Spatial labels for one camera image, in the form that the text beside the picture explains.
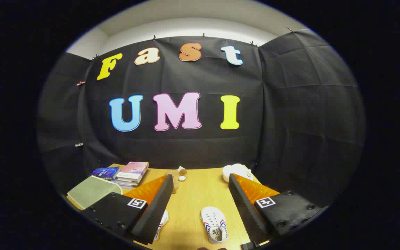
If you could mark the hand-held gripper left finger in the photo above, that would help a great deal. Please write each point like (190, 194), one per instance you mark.
(155, 208)

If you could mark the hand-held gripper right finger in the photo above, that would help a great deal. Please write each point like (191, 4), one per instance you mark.
(245, 208)

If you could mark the white canvas shoe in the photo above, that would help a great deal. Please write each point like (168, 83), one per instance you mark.
(215, 224)
(163, 222)

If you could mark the green fabric storage box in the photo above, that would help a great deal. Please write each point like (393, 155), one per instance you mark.
(90, 191)

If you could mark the brown plush toy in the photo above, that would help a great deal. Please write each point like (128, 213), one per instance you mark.
(175, 184)

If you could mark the light blue book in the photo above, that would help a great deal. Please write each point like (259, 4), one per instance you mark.
(125, 186)

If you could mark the white book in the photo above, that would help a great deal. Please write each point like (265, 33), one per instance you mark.
(127, 181)

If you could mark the white plush toy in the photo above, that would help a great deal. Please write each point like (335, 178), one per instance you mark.
(236, 170)

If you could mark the pink cover book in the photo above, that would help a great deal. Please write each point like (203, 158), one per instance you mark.
(134, 169)

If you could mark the dark blue book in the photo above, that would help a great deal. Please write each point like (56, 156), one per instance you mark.
(105, 172)

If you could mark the red clip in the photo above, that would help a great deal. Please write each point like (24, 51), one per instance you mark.
(80, 83)

